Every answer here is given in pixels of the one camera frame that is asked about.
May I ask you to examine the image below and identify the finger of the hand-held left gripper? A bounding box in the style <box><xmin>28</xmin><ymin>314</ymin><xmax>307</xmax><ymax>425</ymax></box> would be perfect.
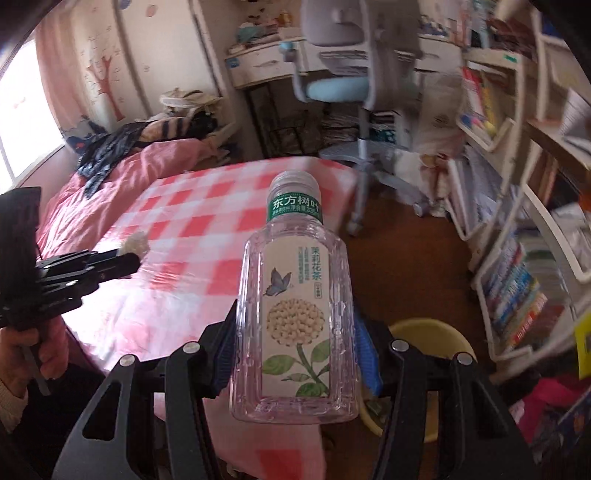
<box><xmin>81</xmin><ymin>253</ymin><xmax>142</xmax><ymax>284</ymax></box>
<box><xmin>60</xmin><ymin>248</ymin><xmax>122</xmax><ymax>265</ymax></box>

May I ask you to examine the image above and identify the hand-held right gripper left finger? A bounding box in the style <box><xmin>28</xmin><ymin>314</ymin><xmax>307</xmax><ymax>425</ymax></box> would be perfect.
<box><xmin>51</xmin><ymin>300</ymin><xmax>241</xmax><ymax>480</ymax></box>

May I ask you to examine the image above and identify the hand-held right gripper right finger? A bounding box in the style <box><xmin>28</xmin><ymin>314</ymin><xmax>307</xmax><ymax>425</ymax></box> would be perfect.
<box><xmin>353</xmin><ymin>314</ymin><xmax>539</xmax><ymax>480</ymax></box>

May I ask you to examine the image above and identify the small white tissue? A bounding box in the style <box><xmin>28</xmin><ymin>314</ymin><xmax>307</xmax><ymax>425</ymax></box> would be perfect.
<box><xmin>117</xmin><ymin>232</ymin><xmax>151</xmax><ymax>257</ymax></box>

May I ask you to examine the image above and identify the yellow plastic bin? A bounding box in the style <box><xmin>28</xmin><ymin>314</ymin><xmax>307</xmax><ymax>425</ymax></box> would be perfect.
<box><xmin>360</xmin><ymin>318</ymin><xmax>479</xmax><ymax>445</ymax></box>

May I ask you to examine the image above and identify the clear plastic bottle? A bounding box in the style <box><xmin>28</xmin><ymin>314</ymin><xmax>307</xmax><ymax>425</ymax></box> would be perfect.
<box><xmin>229</xmin><ymin>171</ymin><xmax>361</xmax><ymax>424</ymax></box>

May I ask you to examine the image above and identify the person's left forearm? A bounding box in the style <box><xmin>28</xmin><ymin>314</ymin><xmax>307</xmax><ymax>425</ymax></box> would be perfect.
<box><xmin>0</xmin><ymin>378</ymin><xmax>29</xmax><ymax>433</ymax></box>

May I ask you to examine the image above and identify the person's left hand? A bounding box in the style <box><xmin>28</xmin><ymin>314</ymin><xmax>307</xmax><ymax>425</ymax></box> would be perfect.
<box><xmin>0</xmin><ymin>318</ymin><xmax>71</xmax><ymax>398</ymax></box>

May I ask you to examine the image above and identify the red checkered tablecloth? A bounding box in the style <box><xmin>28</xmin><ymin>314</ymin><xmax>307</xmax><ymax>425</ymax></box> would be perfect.
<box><xmin>37</xmin><ymin>157</ymin><xmax>359</xmax><ymax>480</ymax></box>

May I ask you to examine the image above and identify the black shiny cloth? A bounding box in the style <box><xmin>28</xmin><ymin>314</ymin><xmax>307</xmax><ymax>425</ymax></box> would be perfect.
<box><xmin>76</xmin><ymin>122</ymin><xmax>149</xmax><ymax>193</ymax></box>

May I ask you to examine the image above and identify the pink duvet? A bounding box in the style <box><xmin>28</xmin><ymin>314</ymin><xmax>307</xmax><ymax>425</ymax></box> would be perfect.
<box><xmin>34</xmin><ymin>138</ymin><xmax>232</xmax><ymax>260</ymax></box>

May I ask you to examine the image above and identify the window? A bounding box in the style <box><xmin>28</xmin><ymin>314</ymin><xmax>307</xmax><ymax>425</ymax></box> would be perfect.
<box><xmin>0</xmin><ymin>37</ymin><xmax>66</xmax><ymax>184</ymax></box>

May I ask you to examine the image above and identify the striped pillow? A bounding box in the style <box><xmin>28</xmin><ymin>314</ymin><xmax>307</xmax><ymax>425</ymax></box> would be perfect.
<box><xmin>139</xmin><ymin>115</ymin><xmax>223</xmax><ymax>142</ymax></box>

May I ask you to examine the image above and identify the white book rack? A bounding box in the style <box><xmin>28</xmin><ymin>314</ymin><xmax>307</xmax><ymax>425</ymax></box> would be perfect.
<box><xmin>445</xmin><ymin>46</ymin><xmax>533</xmax><ymax>241</ymax></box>
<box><xmin>470</xmin><ymin>78</ymin><xmax>591</xmax><ymax>366</ymax></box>

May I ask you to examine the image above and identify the beige canvas bag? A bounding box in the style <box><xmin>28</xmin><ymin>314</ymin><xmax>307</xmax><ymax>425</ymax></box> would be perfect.
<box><xmin>159</xmin><ymin>90</ymin><xmax>225</xmax><ymax>117</ymax></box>

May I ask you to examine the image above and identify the pink bag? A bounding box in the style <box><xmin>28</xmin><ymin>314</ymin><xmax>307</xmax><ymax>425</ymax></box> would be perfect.
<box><xmin>508</xmin><ymin>373</ymin><xmax>591</xmax><ymax>468</ymax></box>

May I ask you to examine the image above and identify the pink curtain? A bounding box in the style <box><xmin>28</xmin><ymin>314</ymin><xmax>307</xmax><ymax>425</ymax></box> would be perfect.
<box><xmin>34</xmin><ymin>9</ymin><xmax>94</xmax><ymax>154</ymax></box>

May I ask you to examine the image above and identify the person's dark clothing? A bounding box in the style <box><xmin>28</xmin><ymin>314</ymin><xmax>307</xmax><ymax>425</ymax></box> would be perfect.
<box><xmin>0</xmin><ymin>364</ymin><xmax>112</xmax><ymax>480</ymax></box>

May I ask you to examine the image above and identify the white wardrobe with tree decal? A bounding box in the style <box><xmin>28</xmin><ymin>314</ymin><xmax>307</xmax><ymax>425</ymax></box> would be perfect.
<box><xmin>83</xmin><ymin>0</ymin><xmax>228</xmax><ymax>126</ymax></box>

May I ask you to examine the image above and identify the blue printed bag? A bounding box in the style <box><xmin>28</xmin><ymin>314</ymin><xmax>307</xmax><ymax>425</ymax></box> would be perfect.
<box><xmin>369</xmin><ymin>124</ymin><xmax>399</xmax><ymax>145</ymax></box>

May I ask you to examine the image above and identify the white desk with hutch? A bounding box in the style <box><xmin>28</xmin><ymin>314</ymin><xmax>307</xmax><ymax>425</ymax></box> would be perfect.
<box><xmin>224</xmin><ymin>0</ymin><xmax>467</xmax><ymax>158</ymax></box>

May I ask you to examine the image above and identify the beige printed bag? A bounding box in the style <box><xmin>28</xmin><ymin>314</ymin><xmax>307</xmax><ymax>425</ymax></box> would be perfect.
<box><xmin>406</xmin><ymin>74</ymin><xmax>463</xmax><ymax>205</ymax></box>

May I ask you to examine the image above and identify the grey and blue desk chair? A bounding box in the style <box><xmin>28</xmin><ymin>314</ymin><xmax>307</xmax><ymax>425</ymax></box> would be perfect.
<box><xmin>279</xmin><ymin>0</ymin><xmax>447</xmax><ymax>237</ymax></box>

